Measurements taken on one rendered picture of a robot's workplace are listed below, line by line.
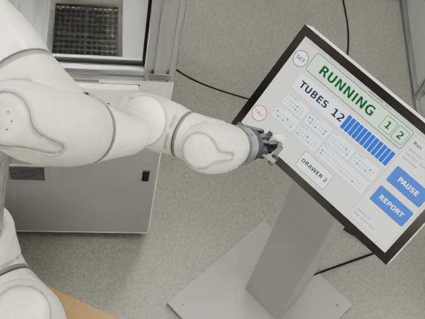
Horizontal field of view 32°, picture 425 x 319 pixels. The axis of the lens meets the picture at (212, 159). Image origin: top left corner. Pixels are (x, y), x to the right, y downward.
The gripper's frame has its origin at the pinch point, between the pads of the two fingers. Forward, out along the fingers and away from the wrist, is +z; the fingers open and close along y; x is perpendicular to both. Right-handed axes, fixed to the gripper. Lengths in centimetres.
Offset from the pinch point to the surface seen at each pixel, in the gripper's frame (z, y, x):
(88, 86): -9, 46, 20
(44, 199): 24, 56, 74
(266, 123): 3.5, 5.7, -0.7
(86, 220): 41, 48, 79
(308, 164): 3.5, -9.1, -0.1
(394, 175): 3.5, -26.3, -11.8
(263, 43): 145, 73, 12
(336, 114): 3.5, -6.6, -13.7
